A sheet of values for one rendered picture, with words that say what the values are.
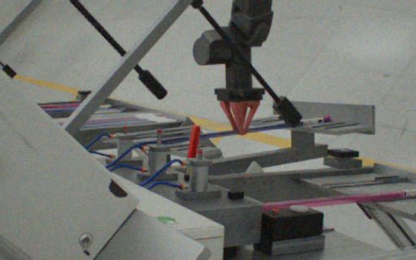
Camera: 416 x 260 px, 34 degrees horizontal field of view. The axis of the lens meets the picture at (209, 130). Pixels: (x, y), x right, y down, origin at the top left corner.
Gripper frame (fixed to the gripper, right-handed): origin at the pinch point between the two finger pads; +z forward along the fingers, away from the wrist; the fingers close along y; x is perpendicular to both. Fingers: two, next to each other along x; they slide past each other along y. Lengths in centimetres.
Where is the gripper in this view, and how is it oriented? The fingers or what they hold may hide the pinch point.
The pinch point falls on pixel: (240, 131)
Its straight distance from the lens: 146.8
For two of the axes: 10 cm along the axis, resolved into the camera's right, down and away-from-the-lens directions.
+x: 8.3, -1.0, 5.4
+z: 0.4, 9.9, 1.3
